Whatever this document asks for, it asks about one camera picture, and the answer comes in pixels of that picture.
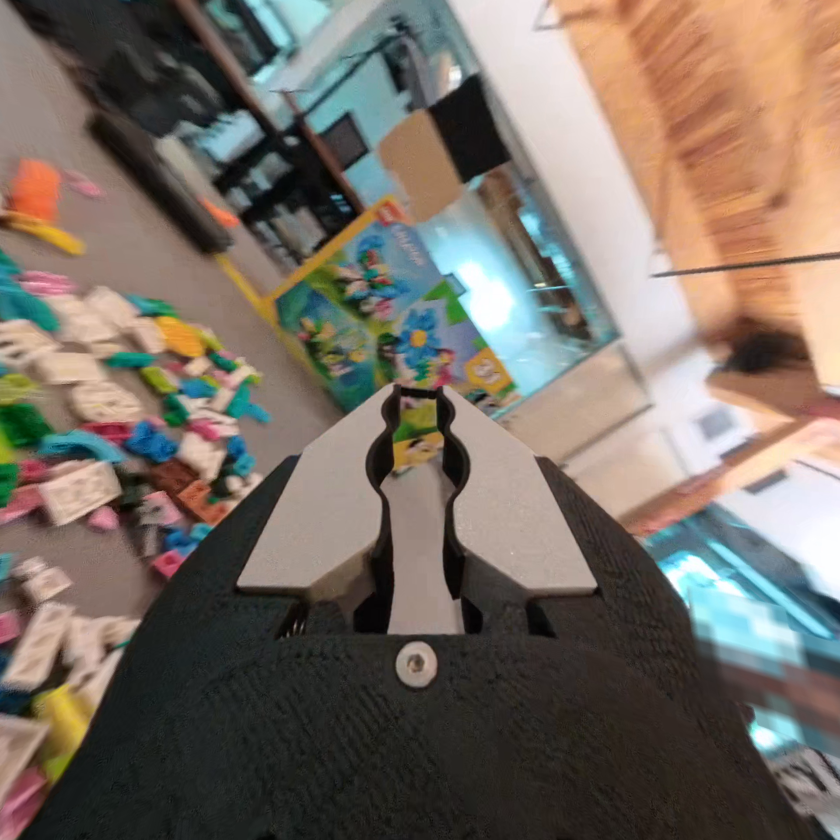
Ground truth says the colourful toy box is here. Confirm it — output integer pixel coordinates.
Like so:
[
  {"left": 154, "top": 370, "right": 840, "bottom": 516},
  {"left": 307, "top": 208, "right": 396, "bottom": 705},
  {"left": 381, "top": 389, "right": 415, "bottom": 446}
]
[{"left": 270, "top": 196, "right": 524, "bottom": 475}]

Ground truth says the pile of colourful bricks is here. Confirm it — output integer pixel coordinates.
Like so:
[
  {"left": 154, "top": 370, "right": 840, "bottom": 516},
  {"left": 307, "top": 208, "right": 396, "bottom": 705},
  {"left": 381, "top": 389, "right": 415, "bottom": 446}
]
[{"left": 0, "top": 248, "right": 273, "bottom": 840}]

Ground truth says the black ceiling rod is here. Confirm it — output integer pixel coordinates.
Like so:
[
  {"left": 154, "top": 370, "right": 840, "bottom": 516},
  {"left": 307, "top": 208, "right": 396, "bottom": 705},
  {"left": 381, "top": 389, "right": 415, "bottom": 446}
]
[{"left": 650, "top": 251, "right": 840, "bottom": 280}]

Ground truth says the small orange piece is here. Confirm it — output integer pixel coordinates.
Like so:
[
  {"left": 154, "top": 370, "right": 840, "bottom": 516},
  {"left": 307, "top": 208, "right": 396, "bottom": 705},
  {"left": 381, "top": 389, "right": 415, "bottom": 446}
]
[{"left": 199, "top": 197, "right": 242, "bottom": 231}]

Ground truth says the black monitor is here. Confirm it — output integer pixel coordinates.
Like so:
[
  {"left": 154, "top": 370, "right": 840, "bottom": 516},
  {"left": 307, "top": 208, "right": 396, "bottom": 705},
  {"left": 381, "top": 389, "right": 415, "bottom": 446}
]
[{"left": 320, "top": 112, "right": 370, "bottom": 172}]

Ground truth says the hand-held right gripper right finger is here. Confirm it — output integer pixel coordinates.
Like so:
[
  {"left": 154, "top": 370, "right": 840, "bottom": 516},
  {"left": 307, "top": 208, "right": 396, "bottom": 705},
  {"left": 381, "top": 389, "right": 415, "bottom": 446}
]
[{"left": 437, "top": 385, "right": 599, "bottom": 633}]

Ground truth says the black hard case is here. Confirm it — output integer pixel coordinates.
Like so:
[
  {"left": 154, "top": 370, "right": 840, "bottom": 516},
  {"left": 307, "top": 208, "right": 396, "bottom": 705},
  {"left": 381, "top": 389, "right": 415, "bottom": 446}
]
[{"left": 87, "top": 110, "right": 235, "bottom": 256}]

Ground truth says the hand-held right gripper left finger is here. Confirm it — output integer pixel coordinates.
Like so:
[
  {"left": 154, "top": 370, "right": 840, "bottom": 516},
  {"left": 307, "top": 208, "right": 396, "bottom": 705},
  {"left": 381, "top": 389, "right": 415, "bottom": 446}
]
[{"left": 235, "top": 383, "right": 403, "bottom": 633}]

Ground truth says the orange brick separator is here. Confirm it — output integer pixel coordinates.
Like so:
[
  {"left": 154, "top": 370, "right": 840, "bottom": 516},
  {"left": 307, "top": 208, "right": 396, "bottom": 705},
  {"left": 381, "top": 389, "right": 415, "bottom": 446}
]
[{"left": 7, "top": 159, "right": 65, "bottom": 223}]

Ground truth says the black square panel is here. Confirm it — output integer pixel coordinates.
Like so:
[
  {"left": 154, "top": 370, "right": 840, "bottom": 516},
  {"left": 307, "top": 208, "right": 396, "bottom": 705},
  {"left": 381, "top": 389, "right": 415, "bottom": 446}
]
[{"left": 428, "top": 72, "right": 513, "bottom": 185}]

